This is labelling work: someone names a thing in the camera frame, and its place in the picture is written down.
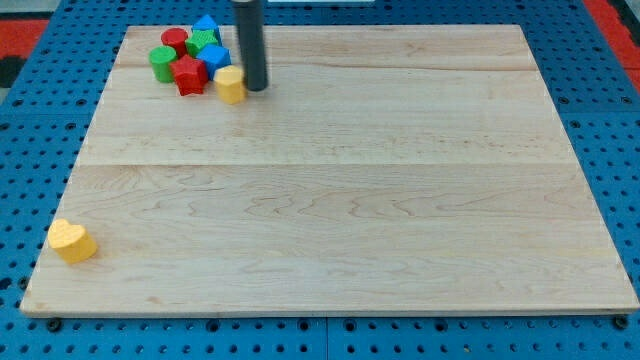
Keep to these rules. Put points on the green cylinder block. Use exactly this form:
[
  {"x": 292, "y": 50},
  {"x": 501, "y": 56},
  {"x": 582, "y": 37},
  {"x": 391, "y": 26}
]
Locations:
[{"x": 160, "y": 59}]

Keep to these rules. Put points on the red cylinder block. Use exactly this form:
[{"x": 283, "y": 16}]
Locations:
[{"x": 175, "y": 38}]

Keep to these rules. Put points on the green star block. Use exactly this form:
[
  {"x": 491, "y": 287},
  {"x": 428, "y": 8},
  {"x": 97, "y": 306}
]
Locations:
[{"x": 198, "y": 40}]

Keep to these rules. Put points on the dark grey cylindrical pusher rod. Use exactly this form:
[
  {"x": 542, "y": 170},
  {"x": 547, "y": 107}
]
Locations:
[{"x": 249, "y": 27}]

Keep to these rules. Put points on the light wooden board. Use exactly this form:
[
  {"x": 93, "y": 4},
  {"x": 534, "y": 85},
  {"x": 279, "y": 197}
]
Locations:
[{"x": 386, "y": 171}]

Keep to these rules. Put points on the blue cube block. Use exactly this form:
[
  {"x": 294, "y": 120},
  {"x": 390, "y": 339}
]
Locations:
[{"x": 214, "y": 57}]

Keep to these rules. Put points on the blue triangle block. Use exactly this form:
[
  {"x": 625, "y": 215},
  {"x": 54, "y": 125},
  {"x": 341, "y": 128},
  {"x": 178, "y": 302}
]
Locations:
[{"x": 205, "y": 23}]

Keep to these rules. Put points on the yellow heart block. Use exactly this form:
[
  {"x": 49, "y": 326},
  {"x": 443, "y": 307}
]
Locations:
[{"x": 71, "y": 242}]

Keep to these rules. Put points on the red star block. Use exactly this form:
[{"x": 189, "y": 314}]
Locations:
[{"x": 190, "y": 75}]

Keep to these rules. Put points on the yellow hexagon block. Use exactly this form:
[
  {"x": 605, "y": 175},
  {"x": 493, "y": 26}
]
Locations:
[{"x": 229, "y": 84}]

